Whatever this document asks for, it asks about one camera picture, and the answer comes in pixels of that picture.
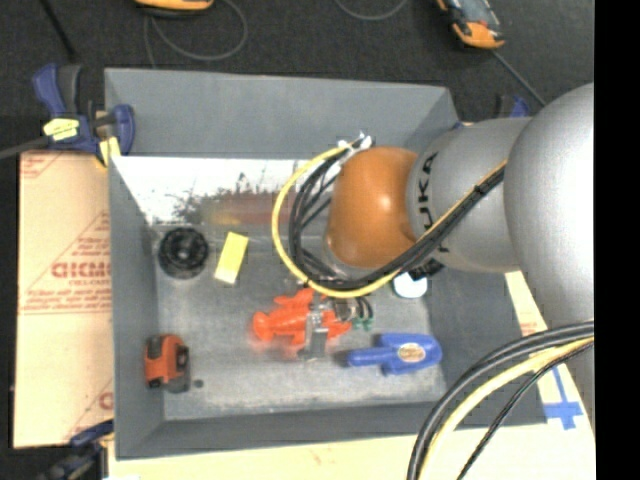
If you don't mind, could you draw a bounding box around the blue plastic toy tool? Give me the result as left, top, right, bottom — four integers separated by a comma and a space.
333, 331, 444, 377

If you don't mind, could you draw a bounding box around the black ribbed round wheel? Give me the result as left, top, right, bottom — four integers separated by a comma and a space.
157, 226, 210, 280

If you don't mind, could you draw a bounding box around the black cylinder on white bracket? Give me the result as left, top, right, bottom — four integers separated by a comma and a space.
391, 261, 446, 300

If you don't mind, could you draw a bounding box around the yellow sponge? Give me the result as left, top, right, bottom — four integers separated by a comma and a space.
213, 231, 250, 285

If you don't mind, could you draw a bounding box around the grey metal bin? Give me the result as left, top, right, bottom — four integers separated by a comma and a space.
103, 66, 547, 459

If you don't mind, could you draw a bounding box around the orange and black tape measure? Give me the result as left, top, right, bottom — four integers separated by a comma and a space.
143, 333, 192, 394

